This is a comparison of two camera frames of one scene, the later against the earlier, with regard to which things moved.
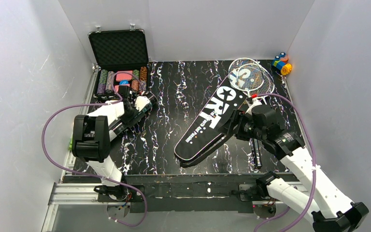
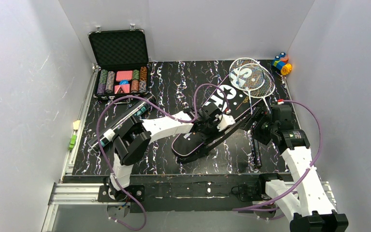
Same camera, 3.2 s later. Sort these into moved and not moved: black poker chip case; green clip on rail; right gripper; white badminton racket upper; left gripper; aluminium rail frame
Moved: right gripper; left gripper
Not moved: aluminium rail frame; black poker chip case; green clip on rail; white badminton racket upper
